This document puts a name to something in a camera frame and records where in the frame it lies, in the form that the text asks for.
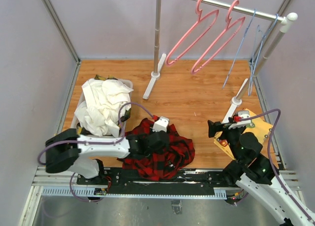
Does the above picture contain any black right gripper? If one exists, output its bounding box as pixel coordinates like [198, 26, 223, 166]
[208, 116, 245, 162]

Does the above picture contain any red black plaid shirt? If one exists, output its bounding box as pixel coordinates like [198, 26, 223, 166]
[118, 124, 195, 181]

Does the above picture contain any white shirt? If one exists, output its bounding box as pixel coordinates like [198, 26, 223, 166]
[74, 78, 134, 138]

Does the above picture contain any yellow plaid flannel shirt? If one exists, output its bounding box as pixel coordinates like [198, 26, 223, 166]
[76, 74, 132, 135]

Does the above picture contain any blue wire hanger with plaid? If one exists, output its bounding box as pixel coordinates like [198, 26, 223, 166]
[222, 8, 257, 89]

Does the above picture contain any pink plastic hanger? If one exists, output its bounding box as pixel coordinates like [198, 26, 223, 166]
[165, 0, 220, 66]
[190, 0, 246, 75]

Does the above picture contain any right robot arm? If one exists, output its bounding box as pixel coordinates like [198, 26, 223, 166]
[207, 117, 315, 226]

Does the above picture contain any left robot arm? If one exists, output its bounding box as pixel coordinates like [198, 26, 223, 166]
[44, 129, 170, 185]

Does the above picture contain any white plastic laundry basket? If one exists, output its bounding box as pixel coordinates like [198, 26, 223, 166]
[70, 78, 133, 138]

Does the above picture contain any metal clothes rack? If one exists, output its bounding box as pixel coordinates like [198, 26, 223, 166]
[143, 0, 298, 121]

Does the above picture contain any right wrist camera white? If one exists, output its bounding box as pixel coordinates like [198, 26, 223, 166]
[228, 110, 252, 129]

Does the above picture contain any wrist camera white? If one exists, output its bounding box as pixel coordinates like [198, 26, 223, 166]
[152, 116, 169, 132]
[228, 110, 252, 129]

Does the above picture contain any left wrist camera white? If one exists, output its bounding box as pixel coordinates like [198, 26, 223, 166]
[152, 116, 169, 132]

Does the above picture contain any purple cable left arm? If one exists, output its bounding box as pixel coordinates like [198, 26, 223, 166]
[37, 102, 158, 203]

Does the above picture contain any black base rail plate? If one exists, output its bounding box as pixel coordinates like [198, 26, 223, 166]
[71, 167, 244, 199]

